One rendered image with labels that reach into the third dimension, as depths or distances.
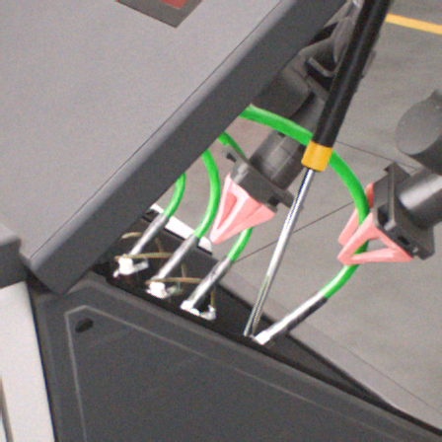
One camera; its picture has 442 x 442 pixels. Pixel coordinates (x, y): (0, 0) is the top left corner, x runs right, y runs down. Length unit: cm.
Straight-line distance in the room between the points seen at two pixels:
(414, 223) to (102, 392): 47
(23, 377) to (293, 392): 26
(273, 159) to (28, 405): 54
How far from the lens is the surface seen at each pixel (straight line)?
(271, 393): 82
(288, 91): 111
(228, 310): 161
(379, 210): 108
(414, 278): 342
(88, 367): 70
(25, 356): 67
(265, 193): 114
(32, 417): 70
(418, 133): 100
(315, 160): 78
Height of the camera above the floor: 179
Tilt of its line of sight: 31 degrees down
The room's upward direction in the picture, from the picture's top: 4 degrees counter-clockwise
